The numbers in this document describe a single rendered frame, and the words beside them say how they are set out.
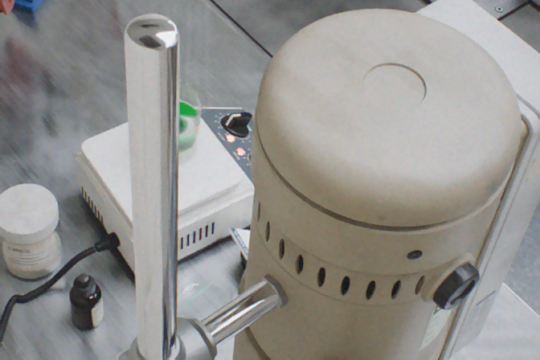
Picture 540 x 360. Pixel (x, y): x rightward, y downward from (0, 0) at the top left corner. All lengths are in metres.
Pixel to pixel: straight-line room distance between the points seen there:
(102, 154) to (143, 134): 0.75
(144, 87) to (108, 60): 0.97
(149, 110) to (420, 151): 0.13
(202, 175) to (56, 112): 0.24
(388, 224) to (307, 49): 0.08
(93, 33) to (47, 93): 0.11
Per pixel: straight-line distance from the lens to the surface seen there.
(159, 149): 0.32
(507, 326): 1.11
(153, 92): 0.30
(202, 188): 1.04
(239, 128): 1.14
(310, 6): 1.91
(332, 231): 0.41
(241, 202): 1.07
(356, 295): 0.44
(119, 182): 1.05
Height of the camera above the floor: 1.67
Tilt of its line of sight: 51 degrees down
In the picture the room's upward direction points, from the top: 6 degrees clockwise
